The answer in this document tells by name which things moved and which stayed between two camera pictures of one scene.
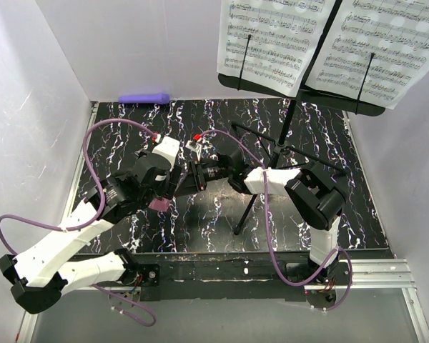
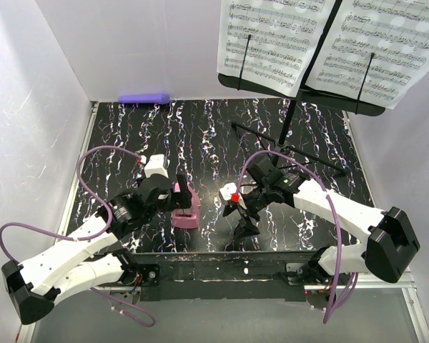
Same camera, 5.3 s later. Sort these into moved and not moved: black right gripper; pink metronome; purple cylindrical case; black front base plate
Moved: pink metronome; black right gripper
Not moved: purple cylindrical case; black front base plate
